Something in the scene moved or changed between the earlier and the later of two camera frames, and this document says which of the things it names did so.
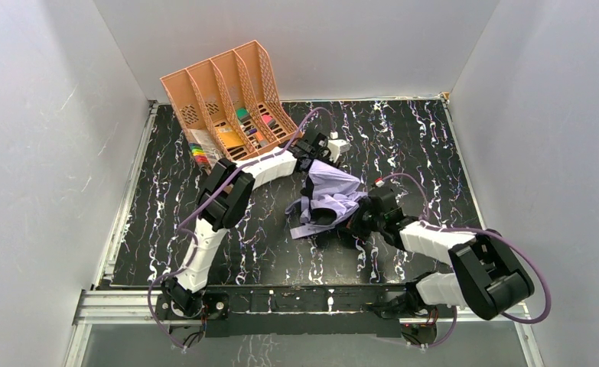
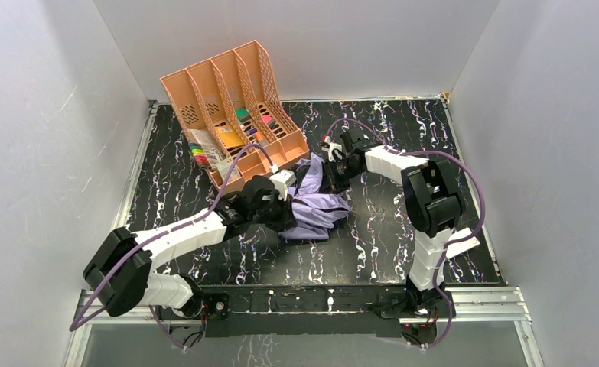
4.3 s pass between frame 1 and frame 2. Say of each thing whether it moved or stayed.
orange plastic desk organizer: stayed
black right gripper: moved
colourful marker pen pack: stayed
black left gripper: moved
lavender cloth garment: moved
